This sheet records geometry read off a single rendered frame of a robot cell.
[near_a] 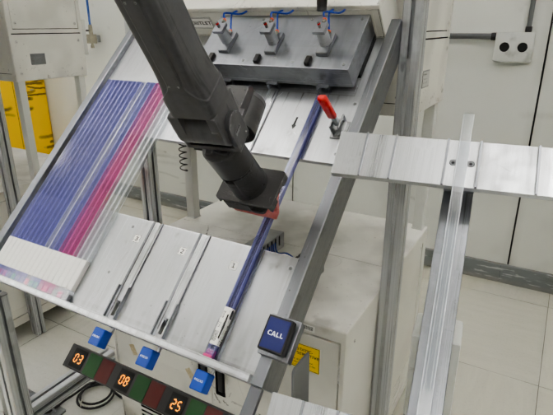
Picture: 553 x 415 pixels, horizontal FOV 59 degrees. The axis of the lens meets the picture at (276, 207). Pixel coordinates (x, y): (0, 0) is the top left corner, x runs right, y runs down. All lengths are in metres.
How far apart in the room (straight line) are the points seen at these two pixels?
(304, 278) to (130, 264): 0.34
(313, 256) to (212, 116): 0.30
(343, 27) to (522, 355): 1.58
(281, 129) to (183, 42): 0.43
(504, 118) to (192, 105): 2.02
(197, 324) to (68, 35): 1.61
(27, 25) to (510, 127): 2.03
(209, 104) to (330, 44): 0.41
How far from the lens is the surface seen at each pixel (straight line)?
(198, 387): 0.78
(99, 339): 0.91
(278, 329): 0.71
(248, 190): 0.73
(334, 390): 1.12
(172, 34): 0.54
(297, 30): 1.02
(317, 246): 0.78
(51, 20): 2.18
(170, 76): 0.57
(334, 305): 1.11
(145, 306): 0.89
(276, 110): 0.98
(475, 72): 2.48
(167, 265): 0.90
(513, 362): 2.15
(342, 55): 0.93
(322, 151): 0.88
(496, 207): 2.58
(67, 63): 2.21
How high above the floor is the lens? 1.20
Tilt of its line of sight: 20 degrees down
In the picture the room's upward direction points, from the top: straight up
